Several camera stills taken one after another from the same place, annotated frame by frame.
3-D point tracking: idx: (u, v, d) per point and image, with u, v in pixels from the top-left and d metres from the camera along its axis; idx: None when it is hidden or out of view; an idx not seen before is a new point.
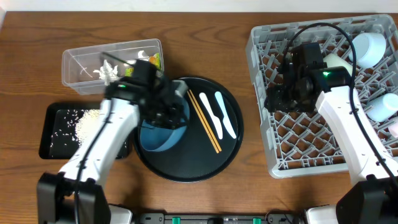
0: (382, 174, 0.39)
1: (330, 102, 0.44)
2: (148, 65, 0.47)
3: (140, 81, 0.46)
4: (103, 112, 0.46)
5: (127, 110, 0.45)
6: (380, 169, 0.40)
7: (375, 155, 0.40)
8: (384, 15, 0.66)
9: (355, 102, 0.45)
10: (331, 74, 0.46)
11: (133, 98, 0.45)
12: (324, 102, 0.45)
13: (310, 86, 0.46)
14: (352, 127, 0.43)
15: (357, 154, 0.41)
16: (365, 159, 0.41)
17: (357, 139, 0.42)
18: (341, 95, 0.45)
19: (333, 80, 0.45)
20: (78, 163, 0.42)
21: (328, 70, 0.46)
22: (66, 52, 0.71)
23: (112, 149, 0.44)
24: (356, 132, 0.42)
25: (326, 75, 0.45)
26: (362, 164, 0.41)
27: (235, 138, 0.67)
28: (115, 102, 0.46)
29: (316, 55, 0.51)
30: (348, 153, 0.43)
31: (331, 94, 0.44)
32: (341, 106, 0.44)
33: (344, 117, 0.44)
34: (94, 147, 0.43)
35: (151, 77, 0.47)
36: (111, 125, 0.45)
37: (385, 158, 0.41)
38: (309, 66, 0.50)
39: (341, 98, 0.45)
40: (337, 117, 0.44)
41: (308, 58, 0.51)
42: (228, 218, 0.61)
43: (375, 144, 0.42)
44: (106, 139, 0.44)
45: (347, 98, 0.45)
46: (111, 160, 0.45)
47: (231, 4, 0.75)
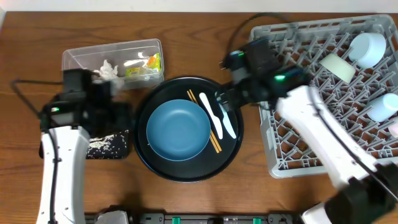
0: (359, 173, 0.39)
1: (290, 111, 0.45)
2: (80, 73, 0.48)
3: (74, 96, 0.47)
4: (48, 152, 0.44)
5: (74, 133, 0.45)
6: (357, 168, 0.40)
7: (349, 155, 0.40)
8: (384, 15, 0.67)
9: (315, 100, 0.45)
10: (286, 77, 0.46)
11: (73, 117, 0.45)
12: (282, 107, 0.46)
13: (267, 92, 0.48)
14: (320, 131, 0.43)
15: (333, 157, 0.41)
16: (340, 161, 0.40)
17: (328, 142, 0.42)
18: (300, 98, 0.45)
19: (288, 83, 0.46)
20: (47, 218, 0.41)
21: (282, 73, 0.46)
22: (66, 52, 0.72)
23: (75, 186, 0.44)
24: (324, 134, 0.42)
25: (282, 79, 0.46)
26: (338, 168, 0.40)
27: (235, 138, 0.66)
28: (55, 136, 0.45)
29: (265, 55, 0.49)
30: (322, 157, 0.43)
31: (290, 99, 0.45)
32: (303, 109, 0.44)
33: (311, 121, 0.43)
34: (56, 193, 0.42)
35: (81, 86, 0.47)
36: (61, 162, 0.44)
37: (359, 155, 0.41)
38: (262, 66, 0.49)
39: (300, 99, 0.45)
40: (301, 122, 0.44)
41: (260, 58, 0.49)
42: (228, 218, 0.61)
43: (346, 142, 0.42)
44: (66, 177, 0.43)
45: (308, 98, 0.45)
46: (81, 196, 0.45)
47: (231, 4, 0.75)
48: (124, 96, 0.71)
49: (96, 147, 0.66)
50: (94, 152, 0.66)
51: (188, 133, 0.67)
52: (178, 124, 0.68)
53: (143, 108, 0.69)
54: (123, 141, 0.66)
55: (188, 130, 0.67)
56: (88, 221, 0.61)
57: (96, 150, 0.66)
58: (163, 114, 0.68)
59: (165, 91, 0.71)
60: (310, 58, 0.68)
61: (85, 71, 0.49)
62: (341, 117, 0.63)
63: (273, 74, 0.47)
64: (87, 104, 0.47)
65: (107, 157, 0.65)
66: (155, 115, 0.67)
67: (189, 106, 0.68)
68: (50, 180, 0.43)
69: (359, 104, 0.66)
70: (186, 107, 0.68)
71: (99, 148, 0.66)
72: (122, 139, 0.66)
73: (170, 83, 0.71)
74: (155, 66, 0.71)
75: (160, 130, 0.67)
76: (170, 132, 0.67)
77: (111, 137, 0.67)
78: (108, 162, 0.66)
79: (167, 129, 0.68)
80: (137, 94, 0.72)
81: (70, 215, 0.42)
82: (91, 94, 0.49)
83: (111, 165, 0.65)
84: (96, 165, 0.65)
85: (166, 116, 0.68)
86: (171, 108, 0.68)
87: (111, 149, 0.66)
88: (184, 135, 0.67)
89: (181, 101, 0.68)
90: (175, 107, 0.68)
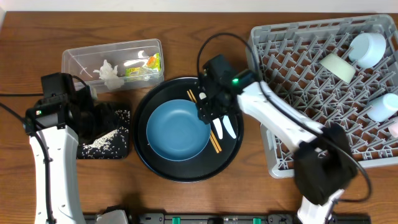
0: (308, 136, 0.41)
1: (246, 101, 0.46)
2: (60, 77, 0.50)
3: (58, 98, 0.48)
4: (38, 154, 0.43)
5: (61, 132, 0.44)
6: (305, 133, 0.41)
7: (296, 123, 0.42)
8: (384, 15, 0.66)
9: (265, 89, 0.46)
10: (241, 80, 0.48)
11: (60, 116, 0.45)
12: (242, 103, 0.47)
13: (228, 95, 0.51)
14: (271, 114, 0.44)
15: (284, 129, 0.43)
16: (291, 131, 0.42)
17: (278, 119, 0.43)
18: (253, 92, 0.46)
19: (244, 83, 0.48)
20: (45, 219, 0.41)
21: (236, 78, 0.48)
22: (66, 52, 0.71)
23: (70, 184, 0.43)
24: (275, 114, 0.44)
25: (236, 82, 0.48)
26: (290, 137, 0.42)
27: (235, 138, 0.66)
28: (44, 137, 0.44)
29: (222, 68, 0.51)
30: (277, 132, 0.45)
31: (245, 94, 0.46)
32: (256, 99, 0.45)
33: (262, 107, 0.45)
34: (51, 194, 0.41)
35: (62, 89, 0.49)
36: (52, 162, 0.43)
37: (305, 121, 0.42)
38: (222, 76, 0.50)
39: (251, 94, 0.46)
40: (258, 110, 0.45)
41: (219, 70, 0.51)
42: (228, 218, 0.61)
43: (292, 112, 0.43)
44: (59, 177, 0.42)
45: (258, 90, 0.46)
46: (78, 193, 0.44)
47: (231, 4, 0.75)
48: (124, 96, 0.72)
49: (96, 147, 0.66)
50: (94, 152, 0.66)
51: (186, 132, 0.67)
52: (178, 124, 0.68)
53: (143, 108, 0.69)
54: (124, 141, 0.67)
55: (187, 129, 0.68)
56: (88, 221, 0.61)
57: (97, 150, 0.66)
58: (163, 114, 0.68)
59: (165, 91, 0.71)
60: (310, 58, 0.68)
61: (64, 75, 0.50)
62: (341, 117, 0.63)
63: (230, 80, 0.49)
64: (71, 103, 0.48)
65: (108, 157, 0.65)
66: (155, 114, 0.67)
67: (192, 106, 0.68)
68: (43, 181, 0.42)
69: (359, 104, 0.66)
70: (186, 108, 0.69)
71: (99, 148, 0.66)
72: (122, 139, 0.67)
73: (170, 84, 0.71)
74: (155, 66, 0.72)
75: (160, 130, 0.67)
76: (170, 133, 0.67)
77: (112, 137, 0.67)
78: (107, 162, 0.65)
79: (166, 127, 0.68)
80: (137, 94, 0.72)
81: (68, 211, 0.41)
82: (73, 97, 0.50)
83: (111, 165, 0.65)
84: (96, 165, 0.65)
85: (167, 116, 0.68)
86: (170, 109, 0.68)
87: (111, 149, 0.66)
88: (183, 135, 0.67)
89: (182, 101, 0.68)
90: (175, 108, 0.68)
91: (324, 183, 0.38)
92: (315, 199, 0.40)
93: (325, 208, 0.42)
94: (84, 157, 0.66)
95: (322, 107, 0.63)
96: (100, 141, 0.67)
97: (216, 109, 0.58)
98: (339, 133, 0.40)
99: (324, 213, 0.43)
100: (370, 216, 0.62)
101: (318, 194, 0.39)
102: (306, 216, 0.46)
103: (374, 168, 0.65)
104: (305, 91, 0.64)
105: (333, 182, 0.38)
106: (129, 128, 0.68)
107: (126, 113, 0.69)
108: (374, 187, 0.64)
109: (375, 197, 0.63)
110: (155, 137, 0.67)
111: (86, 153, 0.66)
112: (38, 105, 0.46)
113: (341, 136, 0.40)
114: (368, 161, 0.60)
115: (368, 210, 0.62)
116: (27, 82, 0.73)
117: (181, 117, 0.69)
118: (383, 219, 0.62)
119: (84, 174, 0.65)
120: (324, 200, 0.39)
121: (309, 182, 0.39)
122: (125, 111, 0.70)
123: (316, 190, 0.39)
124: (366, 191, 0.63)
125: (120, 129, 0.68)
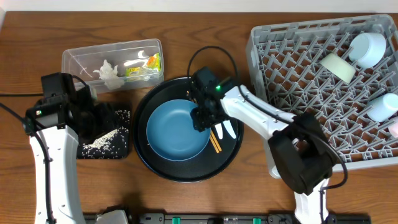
0: (282, 125, 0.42)
1: (227, 103, 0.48)
2: (59, 78, 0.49)
3: (58, 98, 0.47)
4: (38, 154, 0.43)
5: (61, 132, 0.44)
6: (278, 124, 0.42)
7: (270, 116, 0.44)
8: (384, 15, 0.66)
9: (244, 91, 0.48)
10: (223, 86, 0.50)
11: (60, 116, 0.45)
12: (226, 107, 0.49)
13: (213, 102, 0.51)
14: (249, 112, 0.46)
15: (260, 122, 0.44)
16: (267, 124, 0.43)
17: (254, 114, 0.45)
18: (233, 94, 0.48)
19: (226, 89, 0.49)
20: (45, 219, 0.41)
21: (218, 84, 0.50)
22: (66, 52, 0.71)
23: (70, 184, 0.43)
24: (253, 110, 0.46)
25: (219, 88, 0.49)
26: (266, 129, 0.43)
27: (235, 138, 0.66)
28: (44, 137, 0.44)
29: (208, 77, 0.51)
30: (255, 128, 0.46)
31: (226, 98, 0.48)
32: (236, 100, 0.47)
33: (241, 106, 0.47)
34: (51, 193, 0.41)
35: (62, 89, 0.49)
36: (52, 162, 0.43)
37: (279, 112, 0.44)
38: (208, 85, 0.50)
39: (232, 97, 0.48)
40: (238, 110, 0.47)
41: (204, 79, 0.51)
42: (228, 218, 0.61)
43: (267, 106, 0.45)
44: (59, 177, 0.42)
45: (237, 93, 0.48)
46: (78, 193, 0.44)
47: (231, 4, 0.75)
48: (124, 96, 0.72)
49: (96, 147, 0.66)
50: (94, 152, 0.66)
51: (186, 132, 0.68)
52: (177, 125, 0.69)
53: (142, 108, 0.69)
54: (123, 141, 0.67)
55: (186, 129, 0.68)
56: (88, 221, 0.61)
57: (97, 150, 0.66)
58: (161, 116, 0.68)
59: (165, 91, 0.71)
60: (310, 58, 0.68)
61: (63, 75, 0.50)
62: (341, 117, 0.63)
63: (213, 88, 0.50)
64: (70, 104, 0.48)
65: (108, 157, 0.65)
66: (155, 114, 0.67)
67: (192, 107, 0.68)
68: (43, 181, 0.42)
69: (359, 104, 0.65)
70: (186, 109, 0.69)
71: (99, 148, 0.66)
72: (122, 139, 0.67)
73: (170, 84, 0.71)
74: (155, 66, 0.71)
75: (159, 132, 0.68)
76: (169, 134, 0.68)
77: (112, 137, 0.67)
78: (107, 162, 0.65)
79: (165, 127, 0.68)
80: (137, 94, 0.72)
81: (68, 211, 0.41)
82: (72, 97, 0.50)
83: (111, 165, 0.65)
84: (96, 165, 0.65)
85: (166, 117, 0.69)
86: (168, 109, 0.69)
87: (111, 149, 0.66)
88: (183, 135, 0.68)
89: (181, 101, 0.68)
90: (173, 108, 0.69)
91: (305, 172, 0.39)
92: (298, 188, 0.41)
93: (316, 201, 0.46)
94: (84, 157, 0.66)
95: (322, 106, 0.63)
96: (100, 141, 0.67)
97: (205, 118, 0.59)
98: (311, 120, 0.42)
99: (316, 207, 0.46)
100: (370, 216, 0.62)
101: (301, 183, 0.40)
102: (302, 215, 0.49)
103: (375, 168, 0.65)
104: (305, 91, 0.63)
105: (313, 168, 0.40)
106: (129, 128, 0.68)
107: (126, 113, 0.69)
108: (374, 187, 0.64)
109: (375, 197, 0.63)
110: (155, 136, 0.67)
111: (86, 153, 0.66)
112: (38, 106, 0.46)
113: (313, 122, 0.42)
114: (369, 161, 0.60)
115: (368, 210, 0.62)
116: (27, 82, 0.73)
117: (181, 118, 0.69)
118: (383, 219, 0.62)
119: (84, 174, 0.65)
120: (303, 186, 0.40)
121: (290, 172, 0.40)
122: (125, 111, 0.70)
123: (298, 179, 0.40)
124: (366, 191, 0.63)
125: (120, 129, 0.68)
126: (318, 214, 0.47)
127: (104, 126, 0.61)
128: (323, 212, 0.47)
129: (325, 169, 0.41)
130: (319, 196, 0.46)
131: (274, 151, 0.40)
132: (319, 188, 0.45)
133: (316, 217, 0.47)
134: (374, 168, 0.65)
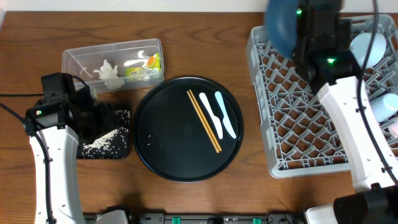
0: (386, 183, 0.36)
1: (335, 97, 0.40)
2: (60, 77, 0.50)
3: (58, 98, 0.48)
4: (38, 154, 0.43)
5: (61, 132, 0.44)
6: (384, 176, 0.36)
7: (381, 161, 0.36)
8: (384, 15, 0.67)
9: (362, 97, 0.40)
10: (337, 61, 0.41)
11: (60, 116, 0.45)
12: (328, 96, 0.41)
13: (312, 72, 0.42)
14: (359, 130, 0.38)
15: (364, 156, 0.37)
16: (370, 164, 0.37)
17: (362, 141, 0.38)
18: (346, 91, 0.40)
19: (340, 67, 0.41)
20: (45, 219, 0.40)
21: (333, 56, 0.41)
22: (66, 52, 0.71)
23: (70, 185, 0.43)
24: (364, 134, 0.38)
25: (331, 63, 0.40)
26: (364, 169, 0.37)
27: (235, 138, 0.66)
28: (44, 137, 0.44)
29: (326, 27, 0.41)
30: (351, 152, 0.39)
31: (336, 88, 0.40)
32: (346, 102, 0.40)
33: (351, 116, 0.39)
34: (51, 194, 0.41)
35: (61, 89, 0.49)
36: (52, 162, 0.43)
37: (390, 162, 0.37)
38: (315, 40, 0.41)
39: (344, 94, 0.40)
40: (341, 114, 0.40)
41: (318, 29, 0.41)
42: (228, 218, 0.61)
43: (382, 145, 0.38)
44: (59, 177, 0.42)
45: (354, 93, 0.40)
46: (78, 193, 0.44)
47: (231, 3, 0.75)
48: (124, 96, 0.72)
49: (96, 147, 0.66)
50: (94, 152, 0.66)
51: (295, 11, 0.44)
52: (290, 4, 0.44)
53: (142, 108, 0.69)
54: (124, 141, 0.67)
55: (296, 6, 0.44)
56: (88, 221, 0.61)
57: (97, 150, 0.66)
58: None
59: (165, 91, 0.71)
60: None
61: (63, 75, 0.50)
62: None
63: (324, 55, 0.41)
64: (70, 103, 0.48)
65: (107, 157, 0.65)
66: None
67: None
68: (43, 181, 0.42)
69: None
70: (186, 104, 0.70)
71: (99, 148, 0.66)
72: (122, 139, 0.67)
73: (170, 84, 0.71)
74: (155, 66, 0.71)
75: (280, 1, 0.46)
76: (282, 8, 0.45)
77: (112, 137, 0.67)
78: (108, 162, 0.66)
79: (160, 125, 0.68)
80: (137, 94, 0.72)
81: (68, 211, 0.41)
82: (72, 96, 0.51)
83: (111, 165, 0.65)
84: (96, 165, 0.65)
85: None
86: None
87: (111, 149, 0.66)
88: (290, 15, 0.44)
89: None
90: None
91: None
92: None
93: None
94: (84, 157, 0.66)
95: (321, 107, 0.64)
96: (100, 141, 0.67)
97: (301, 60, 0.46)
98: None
99: None
100: None
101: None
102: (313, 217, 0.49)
103: None
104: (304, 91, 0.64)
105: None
106: (129, 127, 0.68)
107: (126, 113, 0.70)
108: None
109: None
110: (150, 134, 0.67)
111: (86, 153, 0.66)
112: (39, 106, 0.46)
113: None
114: None
115: None
116: (27, 81, 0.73)
117: (186, 116, 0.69)
118: None
119: (84, 174, 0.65)
120: None
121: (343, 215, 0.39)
122: (126, 111, 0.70)
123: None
124: None
125: (120, 129, 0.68)
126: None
127: (104, 126, 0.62)
128: None
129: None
130: None
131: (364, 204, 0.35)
132: None
133: None
134: None
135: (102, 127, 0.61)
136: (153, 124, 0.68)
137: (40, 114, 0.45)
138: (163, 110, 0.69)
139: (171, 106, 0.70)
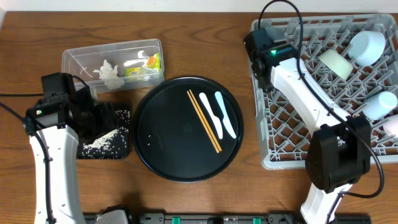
0: (333, 122, 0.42)
1: (279, 73, 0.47)
2: (60, 77, 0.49)
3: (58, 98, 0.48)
4: (38, 153, 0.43)
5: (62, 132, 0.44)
6: (331, 118, 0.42)
7: (325, 107, 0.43)
8: (385, 14, 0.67)
9: (302, 68, 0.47)
10: (278, 52, 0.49)
11: (60, 116, 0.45)
12: (276, 76, 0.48)
13: (262, 65, 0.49)
14: (301, 91, 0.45)
15: (310, 109, 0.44)
16: (317, 113, 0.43)
17: (306, 98, 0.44)
18: (287, 66, 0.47)
19: (280, 56, 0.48)
20: (45, 219, 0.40)
21: (275, 48, 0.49)
22: (66, 52, 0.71)
23: (71, 183, 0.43)
24: (305, 93, 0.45)
25: (273, 53, 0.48)
26: (315, 118, 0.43)
27: (235, 138, 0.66)
28: (44, 137, 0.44)
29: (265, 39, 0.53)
30: (303, 112, 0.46)
31: (279, 68, 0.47)
32: (290, 74, 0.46)
33: (295, 84, 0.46)
34: (51, 193, 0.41)
35: (63, 89, 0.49)
36: (53, 162, 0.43)
37: (333, 107, 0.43)
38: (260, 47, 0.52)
39: (287, 69, 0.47)
40: (289, 84, 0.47)
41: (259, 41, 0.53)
42: (228, 218, 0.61)
43: (324, 97, 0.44)
44: (58, 176, 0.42)
45: (295, 66, 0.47)
46: (78, 192, 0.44)
47: (231, 4, 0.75)
48: (124, 96, 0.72)
49: (96, 147, 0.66)
50: (94, 152, 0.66)
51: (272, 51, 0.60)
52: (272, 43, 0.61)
53: (142, 108, 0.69)
54: (123, 141, 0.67)
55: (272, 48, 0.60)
56: (88, 221, 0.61)
57: (97, 150, 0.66)
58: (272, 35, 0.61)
59: (165, 91, 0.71)
60: (310, 54, 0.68)
61: (63, 75, 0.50)
62: None
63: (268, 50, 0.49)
64: (71, 102, 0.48)
65: (107, 157, 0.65)
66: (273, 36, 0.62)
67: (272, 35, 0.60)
68: (43, 180, 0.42)
69: (356, 102, 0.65)
70: (185, 104, 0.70)
71: (99, 148, 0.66)
72: (122, 139, 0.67)
73: (170, 84, 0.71)
74: (155, 66, 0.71)
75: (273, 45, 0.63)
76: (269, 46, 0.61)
77: (112, 137, 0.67)
78: (107, 162, 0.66)
79: (160, 125, 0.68)
80: (137, 94, 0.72)
81: (68, 211, 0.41)
82: (72, 96, 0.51)
83: (111, 165, 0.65)
84: (96, 165, 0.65)
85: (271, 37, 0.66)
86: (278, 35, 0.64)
87: (111, 149, 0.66)
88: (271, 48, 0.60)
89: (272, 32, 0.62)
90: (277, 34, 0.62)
91: (336, 172, 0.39)
92: (319, 183, 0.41)
93: (331, 201, 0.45)
94: (84, 157, 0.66)
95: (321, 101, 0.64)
96: (99, 141, 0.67)
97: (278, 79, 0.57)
98: (367, 129, 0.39)
99: (326, 206, 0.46)
100: (370, 215, 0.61)
101: (326, 180, 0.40)
102: (308, 213, 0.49)
103: (374, 168, 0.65)
104: None
105: (343, 171, 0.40)
106: (129, 128, 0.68)
107: (126, 113, 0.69)
108: (373, 186, 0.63)
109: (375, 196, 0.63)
110: (150, 134, 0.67)
111: (86, 153, 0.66)
112: (40, 105, 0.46)
113: (365, 130, 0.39)
114: None
115: (368, 210, 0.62)
116: (27, 82, 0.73)
117: (185, 116, 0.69)
118: (384, 219, 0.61)
119: (84, 174, 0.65)
120: (329, 187, 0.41)
121: (317, 172, 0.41)
122: (125, 111, 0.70)
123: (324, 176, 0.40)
124: (365, 191, 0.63)
125: (120, 129, 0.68)
126: (324, 214, 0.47)
127: (104, 127, 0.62)
128: (329, 214, 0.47)
129: (354, 175, 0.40)
130: (336, 198, 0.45)
131: (317, 146, 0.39)
132: (339, 191, 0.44)
133: (323, 218, 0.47)
134: (373, 168, 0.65)
135: (101, 127, 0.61)
136: (153, 124, 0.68)
137: (40, 115, 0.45)
138: (161, 111, 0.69)
139: (170, 106, 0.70)
